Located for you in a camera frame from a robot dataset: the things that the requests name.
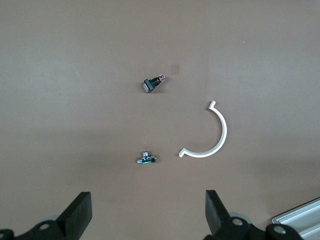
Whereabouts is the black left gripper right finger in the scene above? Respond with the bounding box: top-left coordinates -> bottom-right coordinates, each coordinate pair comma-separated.
204,189 -> 305,240

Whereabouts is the white semicircular plastic clamp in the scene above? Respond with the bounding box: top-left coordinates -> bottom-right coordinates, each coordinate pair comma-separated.
178,100 -> 228,159

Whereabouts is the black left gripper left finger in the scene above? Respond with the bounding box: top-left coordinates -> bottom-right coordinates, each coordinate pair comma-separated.
0,191 -> 93,240

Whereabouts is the white drawer cabinet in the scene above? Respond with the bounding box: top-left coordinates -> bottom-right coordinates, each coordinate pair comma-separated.
271,196 -> 320,240

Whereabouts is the chrome metal fitting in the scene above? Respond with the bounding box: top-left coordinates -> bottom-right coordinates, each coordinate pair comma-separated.
136,150 -> 159,165

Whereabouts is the black square push switch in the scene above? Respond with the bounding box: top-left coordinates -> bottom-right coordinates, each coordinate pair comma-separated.
143,74 -> 166,95

